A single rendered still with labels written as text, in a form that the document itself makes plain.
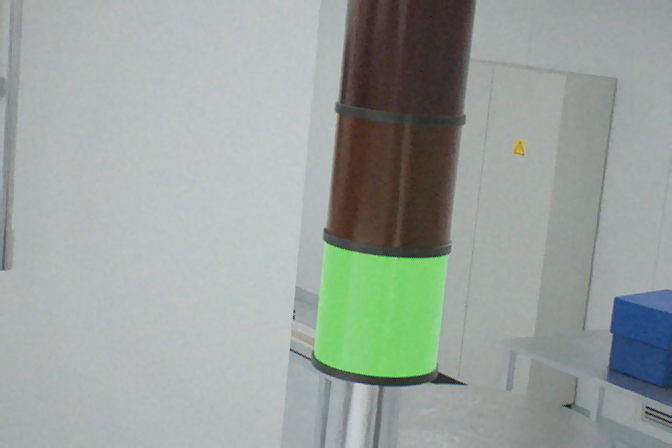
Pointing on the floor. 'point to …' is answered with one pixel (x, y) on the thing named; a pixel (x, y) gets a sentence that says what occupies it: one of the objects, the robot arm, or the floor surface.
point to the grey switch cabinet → (522, 221)
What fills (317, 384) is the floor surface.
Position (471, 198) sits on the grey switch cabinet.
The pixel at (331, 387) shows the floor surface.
